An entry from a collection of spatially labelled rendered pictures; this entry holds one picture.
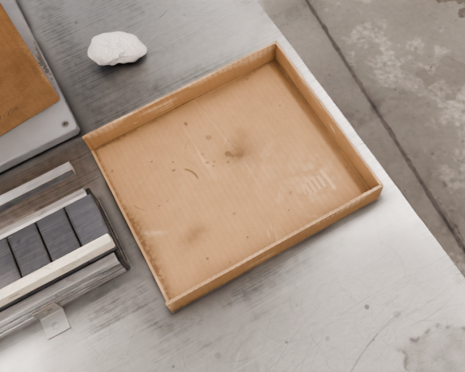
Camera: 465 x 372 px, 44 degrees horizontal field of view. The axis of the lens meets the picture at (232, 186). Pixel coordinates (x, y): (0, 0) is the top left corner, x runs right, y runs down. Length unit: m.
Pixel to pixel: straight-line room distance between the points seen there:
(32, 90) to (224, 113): 0.26
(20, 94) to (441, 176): 1.25
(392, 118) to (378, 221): 1.07
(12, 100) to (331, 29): 1.34
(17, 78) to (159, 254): 0.29
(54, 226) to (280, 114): 0.33
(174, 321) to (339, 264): 0.21
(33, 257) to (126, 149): 0.20
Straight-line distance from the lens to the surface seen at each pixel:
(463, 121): 1.85
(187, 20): 0.92
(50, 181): 0.67
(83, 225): 0.73
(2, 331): 0.76
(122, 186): 0.79
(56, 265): 0.68
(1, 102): 0.81
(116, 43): 0.88
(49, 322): 0.76
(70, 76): 0.90
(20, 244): 0.75
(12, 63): 0.78
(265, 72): 0.85
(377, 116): 1.80
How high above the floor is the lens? 1.53
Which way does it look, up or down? 66 degrees down
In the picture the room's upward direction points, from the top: 10 degrees counter-clockwise
